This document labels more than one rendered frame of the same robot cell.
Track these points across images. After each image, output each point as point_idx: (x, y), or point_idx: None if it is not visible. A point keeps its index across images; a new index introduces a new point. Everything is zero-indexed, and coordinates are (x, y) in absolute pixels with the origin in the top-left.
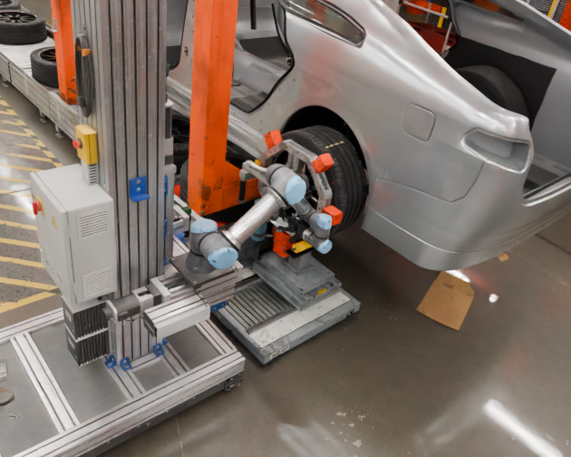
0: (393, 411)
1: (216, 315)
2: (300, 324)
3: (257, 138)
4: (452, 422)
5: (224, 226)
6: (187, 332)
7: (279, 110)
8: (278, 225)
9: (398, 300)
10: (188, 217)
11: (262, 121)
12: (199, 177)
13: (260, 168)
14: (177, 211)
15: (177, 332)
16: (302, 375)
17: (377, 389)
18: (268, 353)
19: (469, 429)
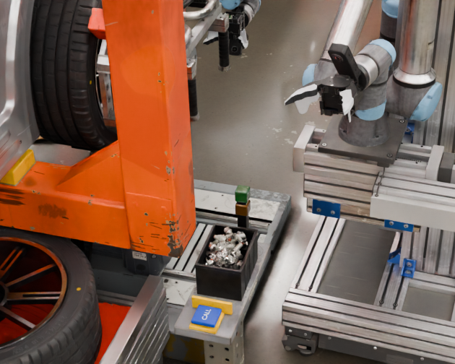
0: (245, 115)
1: (260, 277)
2: (202, 192)
3: (6, 124)
4: (217, 86)
5: (98, 297)
6: (360, 226)
7: (19, 17)
8: (247, 40)
9: (45, 158)
10: (308, 125)
11: None
12: (189, 160)
13: (190, 29)
14: (309, 138)
15: (371, 232)
16: (269, 179)
17: (227, 131)
18: (282, 193)
19: (214, 76)
